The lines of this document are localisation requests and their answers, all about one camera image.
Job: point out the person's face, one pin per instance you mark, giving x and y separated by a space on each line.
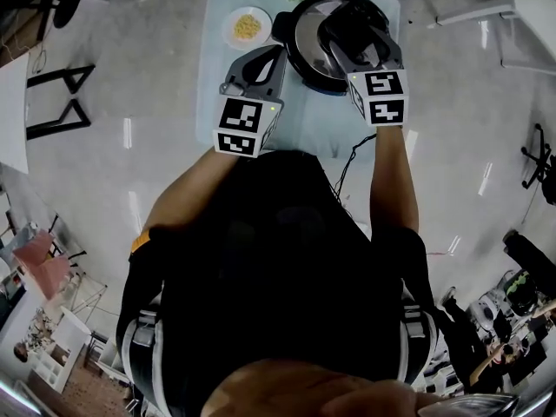
313 391

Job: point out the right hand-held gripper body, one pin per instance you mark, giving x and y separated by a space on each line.
384 98

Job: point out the black office chair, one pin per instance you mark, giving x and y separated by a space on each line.
65 2

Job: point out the white shelf unit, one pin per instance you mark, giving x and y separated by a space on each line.
56 354

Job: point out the person's left forearm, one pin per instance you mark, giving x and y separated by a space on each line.
182 189

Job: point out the pile of yellow corn kernels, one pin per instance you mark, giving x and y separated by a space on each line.
247 26

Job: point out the white round plate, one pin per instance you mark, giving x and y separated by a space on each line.
230 31

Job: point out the white flat panel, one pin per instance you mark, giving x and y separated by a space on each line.
13 111

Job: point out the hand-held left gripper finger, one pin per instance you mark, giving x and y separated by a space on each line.
277 83
241 61

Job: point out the person's right forearm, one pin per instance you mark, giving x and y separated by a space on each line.
391 176

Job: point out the white metal table frame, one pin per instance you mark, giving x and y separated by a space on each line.
473 9

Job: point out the pale blue tablecloth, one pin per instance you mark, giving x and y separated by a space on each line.
308 120

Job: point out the black pressure cooker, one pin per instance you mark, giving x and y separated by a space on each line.
284 24

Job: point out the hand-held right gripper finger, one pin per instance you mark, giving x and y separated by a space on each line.
343 59
392 54

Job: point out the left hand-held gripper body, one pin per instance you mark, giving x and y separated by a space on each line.
239 117

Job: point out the black metal stool frame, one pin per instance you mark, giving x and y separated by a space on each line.
43 125

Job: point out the black wheeled chair base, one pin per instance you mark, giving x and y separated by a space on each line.
540 159

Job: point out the steel pressure cooker lid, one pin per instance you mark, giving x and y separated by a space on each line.
308 33

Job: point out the person's torso in black clothing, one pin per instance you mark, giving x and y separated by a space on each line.
278 254

